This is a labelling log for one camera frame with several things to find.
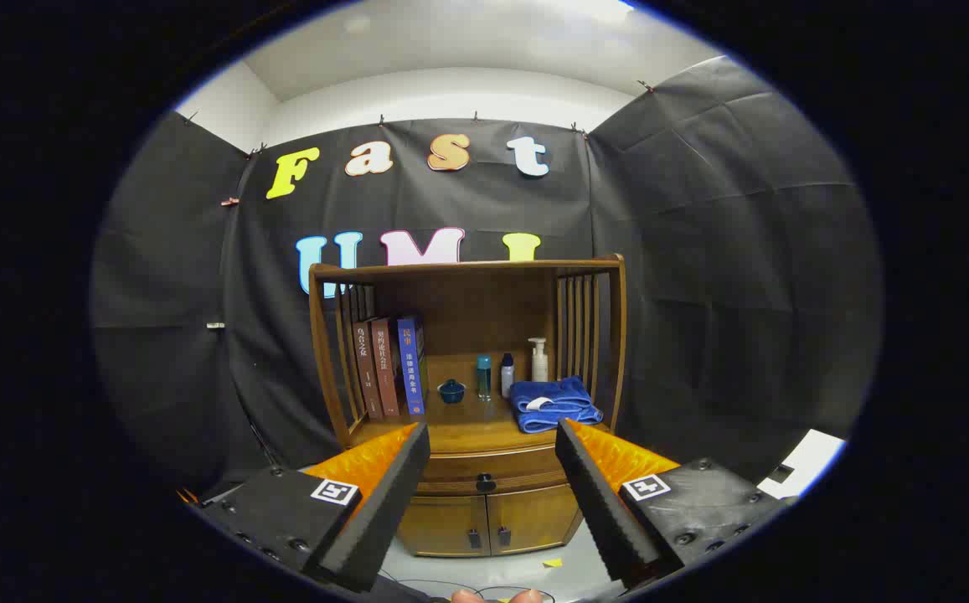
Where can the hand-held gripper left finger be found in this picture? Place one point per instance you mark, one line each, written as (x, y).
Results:
(383, 511)

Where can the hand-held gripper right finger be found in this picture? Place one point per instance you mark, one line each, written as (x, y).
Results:
(605, 511)

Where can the wooden drawer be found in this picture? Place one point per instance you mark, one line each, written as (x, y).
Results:
(459, 467)

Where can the black drawer knob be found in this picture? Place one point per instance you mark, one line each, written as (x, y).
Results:
(486, 482)

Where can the wooden cabinet door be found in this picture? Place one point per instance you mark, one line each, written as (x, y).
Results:
(438, 523)
(538, 515)

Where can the wooden countertop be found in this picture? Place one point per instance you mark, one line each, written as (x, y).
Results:
(476, 427)

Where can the wooden cabinet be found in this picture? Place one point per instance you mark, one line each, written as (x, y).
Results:
(484, 314)

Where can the blue folded towel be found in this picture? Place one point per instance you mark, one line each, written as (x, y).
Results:
(564, 414)

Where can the blue lidded teacup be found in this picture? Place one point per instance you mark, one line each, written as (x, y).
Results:
(451, 392)

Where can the dark brown book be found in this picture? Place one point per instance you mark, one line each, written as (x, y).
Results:
(367, 373)

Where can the reddish brown book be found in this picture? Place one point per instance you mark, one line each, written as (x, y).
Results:
(387, 368)

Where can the blue book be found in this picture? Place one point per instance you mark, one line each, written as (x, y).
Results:
(409, 368)

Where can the white pump bottle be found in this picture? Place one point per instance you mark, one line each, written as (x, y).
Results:
(539, 367)

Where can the white bottle blue cap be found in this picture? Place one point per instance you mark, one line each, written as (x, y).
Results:
(507, 381)

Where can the teal glass bottle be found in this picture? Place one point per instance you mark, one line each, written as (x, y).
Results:
(484, 378)

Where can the white slotted box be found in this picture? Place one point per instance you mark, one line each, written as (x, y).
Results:
(811, 456)

